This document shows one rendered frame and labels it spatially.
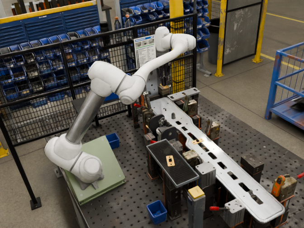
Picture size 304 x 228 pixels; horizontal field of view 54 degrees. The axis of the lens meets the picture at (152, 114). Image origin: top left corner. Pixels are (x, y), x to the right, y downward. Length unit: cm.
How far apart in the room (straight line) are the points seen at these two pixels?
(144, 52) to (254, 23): 301
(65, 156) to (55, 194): 142
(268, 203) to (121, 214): 93
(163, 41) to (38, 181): 217
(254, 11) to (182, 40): 341
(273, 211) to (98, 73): 118
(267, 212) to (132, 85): 98
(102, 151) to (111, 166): 13
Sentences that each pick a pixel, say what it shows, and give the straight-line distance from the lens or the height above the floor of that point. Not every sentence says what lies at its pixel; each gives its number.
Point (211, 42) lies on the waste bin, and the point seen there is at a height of 41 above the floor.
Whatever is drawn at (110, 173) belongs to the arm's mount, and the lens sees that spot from 220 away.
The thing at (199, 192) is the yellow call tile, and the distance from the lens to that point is 154.
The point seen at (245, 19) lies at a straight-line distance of 527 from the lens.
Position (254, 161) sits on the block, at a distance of 194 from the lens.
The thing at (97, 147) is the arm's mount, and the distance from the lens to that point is 221.
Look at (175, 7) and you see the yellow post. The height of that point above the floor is 163.
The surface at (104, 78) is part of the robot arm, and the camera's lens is 167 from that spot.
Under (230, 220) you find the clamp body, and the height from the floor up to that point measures 99.
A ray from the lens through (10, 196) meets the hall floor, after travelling 352.
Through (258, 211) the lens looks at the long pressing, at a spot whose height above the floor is 100.
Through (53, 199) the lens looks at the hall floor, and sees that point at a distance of 328.
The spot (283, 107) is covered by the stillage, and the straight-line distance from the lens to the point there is 417.
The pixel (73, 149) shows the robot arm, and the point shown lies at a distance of 191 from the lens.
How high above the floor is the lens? 231
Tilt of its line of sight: 33 degrees down
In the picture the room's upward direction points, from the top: 5 degrees counter-clockwise
